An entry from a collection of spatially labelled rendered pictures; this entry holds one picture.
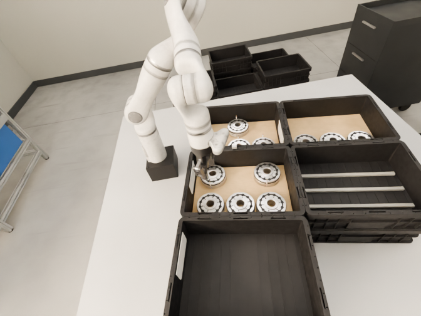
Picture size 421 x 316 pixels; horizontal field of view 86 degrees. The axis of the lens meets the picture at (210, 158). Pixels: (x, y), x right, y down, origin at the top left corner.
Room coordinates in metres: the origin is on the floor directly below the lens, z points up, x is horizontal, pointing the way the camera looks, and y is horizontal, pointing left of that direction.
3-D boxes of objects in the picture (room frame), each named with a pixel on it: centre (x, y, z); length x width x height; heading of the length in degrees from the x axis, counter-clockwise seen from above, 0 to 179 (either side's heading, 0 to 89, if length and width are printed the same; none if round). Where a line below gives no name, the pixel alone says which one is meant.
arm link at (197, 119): (0.49, 0.02, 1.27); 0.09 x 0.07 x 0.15; 86
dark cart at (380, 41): (1.76, -1.71, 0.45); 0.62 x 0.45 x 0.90; 88
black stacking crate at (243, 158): (0.49, -0.09, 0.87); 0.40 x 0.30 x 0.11; 78
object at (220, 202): (0.45, 0.03, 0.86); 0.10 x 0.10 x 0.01
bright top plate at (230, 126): (0.85, -0.16, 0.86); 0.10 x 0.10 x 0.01
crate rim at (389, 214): (0.41, -0.48, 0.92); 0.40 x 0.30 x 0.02; 78
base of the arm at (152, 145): (0.81, 0.25, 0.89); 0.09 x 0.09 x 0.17; 88
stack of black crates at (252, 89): (1.85, -0.37, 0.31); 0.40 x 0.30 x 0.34; 88
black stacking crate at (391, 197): (0.41, -0.48, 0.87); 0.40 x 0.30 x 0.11; 78
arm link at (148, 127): (0.81, 0.25, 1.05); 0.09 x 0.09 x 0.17; 86
